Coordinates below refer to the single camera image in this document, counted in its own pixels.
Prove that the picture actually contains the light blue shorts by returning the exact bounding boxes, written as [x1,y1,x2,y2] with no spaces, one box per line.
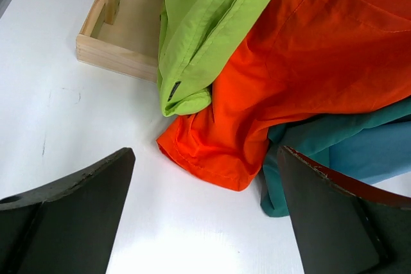
[329,122,410,184]

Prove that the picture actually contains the wooden clothes rack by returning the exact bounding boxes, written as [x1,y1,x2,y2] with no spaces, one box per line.
[76,0,163,81]

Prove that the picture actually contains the orange shorts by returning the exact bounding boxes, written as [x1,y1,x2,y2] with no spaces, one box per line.
[157,0,410,191]

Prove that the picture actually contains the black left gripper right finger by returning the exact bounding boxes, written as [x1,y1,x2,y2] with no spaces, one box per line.
[277,146,410,274]

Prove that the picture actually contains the lime green shorts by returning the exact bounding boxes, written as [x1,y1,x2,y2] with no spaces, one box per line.
[157,0,270,117]

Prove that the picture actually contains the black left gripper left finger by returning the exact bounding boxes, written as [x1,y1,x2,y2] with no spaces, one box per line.
[1,148,136,273]

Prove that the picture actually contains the teal shorts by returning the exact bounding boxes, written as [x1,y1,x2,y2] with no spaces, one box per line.
[261,98,410,218]

